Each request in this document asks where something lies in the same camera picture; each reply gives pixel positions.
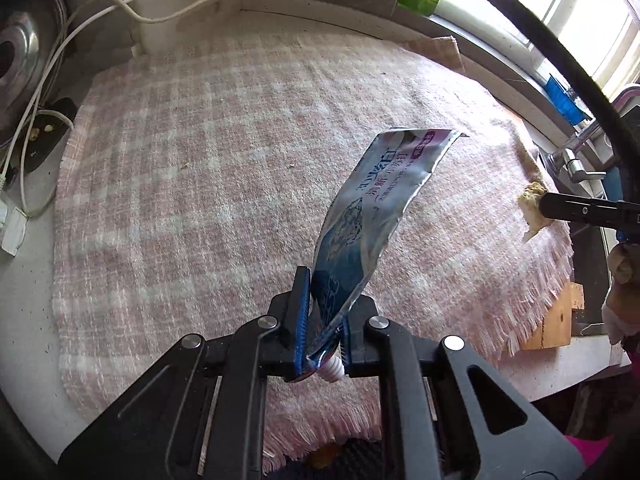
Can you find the beige bread piece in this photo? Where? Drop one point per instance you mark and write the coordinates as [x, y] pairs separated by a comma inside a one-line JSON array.
[[531, 202]]

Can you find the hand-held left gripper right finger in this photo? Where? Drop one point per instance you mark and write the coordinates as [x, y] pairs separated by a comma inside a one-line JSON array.
[[348, 352]]

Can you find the pink checked towel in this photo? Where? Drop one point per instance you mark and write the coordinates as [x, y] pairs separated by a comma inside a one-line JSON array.
[[200, 185]]

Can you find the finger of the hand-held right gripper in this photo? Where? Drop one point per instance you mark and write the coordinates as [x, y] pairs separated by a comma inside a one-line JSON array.
[[575, 207]]

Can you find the white power plug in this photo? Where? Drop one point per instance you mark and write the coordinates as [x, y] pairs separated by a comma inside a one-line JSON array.
[[12, 225]]

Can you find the wooden cutting board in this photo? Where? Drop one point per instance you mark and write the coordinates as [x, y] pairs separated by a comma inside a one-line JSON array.
[[555, 325]]

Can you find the pink clothing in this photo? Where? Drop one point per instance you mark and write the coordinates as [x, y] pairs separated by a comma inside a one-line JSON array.
[[587, 457]]

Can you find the metal faucet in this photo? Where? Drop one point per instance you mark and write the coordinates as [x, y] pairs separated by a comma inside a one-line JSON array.
[[575, 167]]

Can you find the person's right hand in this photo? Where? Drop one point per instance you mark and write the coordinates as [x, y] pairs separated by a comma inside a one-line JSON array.
[[622, 305]]

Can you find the blue plastic object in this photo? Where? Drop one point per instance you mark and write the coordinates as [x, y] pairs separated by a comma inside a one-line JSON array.
[[562, 100]]

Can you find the metal pot lid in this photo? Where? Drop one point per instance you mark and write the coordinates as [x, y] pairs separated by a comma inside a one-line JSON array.
[[20, 60]]

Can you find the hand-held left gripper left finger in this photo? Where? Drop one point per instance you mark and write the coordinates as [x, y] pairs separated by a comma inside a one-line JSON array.
[[302, 330]]

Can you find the blue white toothpaste tube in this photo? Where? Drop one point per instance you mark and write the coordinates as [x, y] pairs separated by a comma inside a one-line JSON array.
[[360, 220]]

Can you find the dark ribbed object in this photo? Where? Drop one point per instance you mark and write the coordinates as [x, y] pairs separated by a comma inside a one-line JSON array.
[[355, 460]]

